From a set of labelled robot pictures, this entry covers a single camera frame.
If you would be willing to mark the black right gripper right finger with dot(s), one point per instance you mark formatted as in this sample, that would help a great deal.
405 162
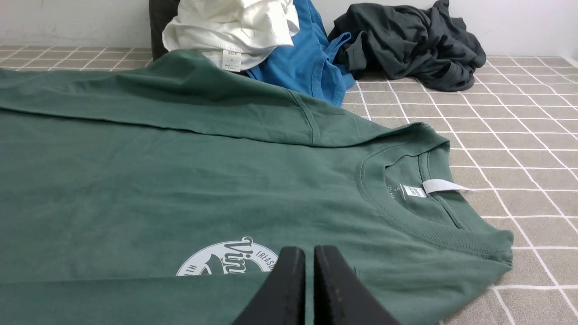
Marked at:
339 296

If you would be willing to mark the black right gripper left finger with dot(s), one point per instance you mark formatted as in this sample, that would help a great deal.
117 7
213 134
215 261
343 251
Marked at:
281 298

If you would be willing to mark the green long-sleeve top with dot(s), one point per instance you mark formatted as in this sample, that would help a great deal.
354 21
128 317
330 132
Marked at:
165 195

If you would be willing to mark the blue shirt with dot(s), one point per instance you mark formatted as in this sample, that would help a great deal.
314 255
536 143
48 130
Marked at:
308 66

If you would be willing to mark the grey checkered tablecloth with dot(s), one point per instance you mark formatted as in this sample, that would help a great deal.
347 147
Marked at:
513 157

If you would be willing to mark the dark grey crumpled garment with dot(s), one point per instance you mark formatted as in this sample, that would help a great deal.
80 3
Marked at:
404 41

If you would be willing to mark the white crumpled shirt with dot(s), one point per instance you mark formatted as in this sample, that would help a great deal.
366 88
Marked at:
235 35

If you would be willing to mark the black garment under pile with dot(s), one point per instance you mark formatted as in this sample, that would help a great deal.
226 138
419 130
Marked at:
161 12

